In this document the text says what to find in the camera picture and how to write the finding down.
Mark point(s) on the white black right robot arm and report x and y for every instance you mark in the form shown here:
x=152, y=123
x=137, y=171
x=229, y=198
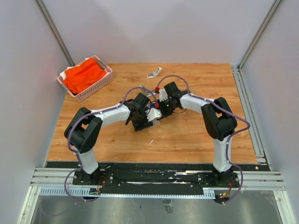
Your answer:
x=218, y=118

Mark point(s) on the orange cloth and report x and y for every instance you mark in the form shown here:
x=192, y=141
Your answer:
x=79, y=78

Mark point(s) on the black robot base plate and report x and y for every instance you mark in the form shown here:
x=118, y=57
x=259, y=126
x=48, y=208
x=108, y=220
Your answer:
x=161, y=178

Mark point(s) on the grey white stapler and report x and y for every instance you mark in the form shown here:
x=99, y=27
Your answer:
x=147, y=92

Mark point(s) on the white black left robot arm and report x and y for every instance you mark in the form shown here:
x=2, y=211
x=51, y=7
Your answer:
x=83, y=130

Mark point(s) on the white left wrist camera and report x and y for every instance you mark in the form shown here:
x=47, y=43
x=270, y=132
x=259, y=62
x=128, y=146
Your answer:
x=153, y=114

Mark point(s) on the left aluminium frame post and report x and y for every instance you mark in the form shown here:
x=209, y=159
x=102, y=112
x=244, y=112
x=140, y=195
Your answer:
x=48, y=19

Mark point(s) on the right aluminium frame post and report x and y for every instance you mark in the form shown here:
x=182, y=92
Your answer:
x=261, y=30

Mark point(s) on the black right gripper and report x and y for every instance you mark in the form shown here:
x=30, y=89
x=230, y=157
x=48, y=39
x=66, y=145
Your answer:
x=164, y=113

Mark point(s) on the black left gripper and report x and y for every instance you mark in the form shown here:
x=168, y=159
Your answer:
x=145, y=124

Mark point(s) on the aluminium frame post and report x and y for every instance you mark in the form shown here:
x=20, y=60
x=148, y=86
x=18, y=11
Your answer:
x=48, y=19
x=261, y=30

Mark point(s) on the grey slotted cable duct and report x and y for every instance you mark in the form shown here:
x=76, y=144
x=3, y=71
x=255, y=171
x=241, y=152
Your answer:
x=131, y=192

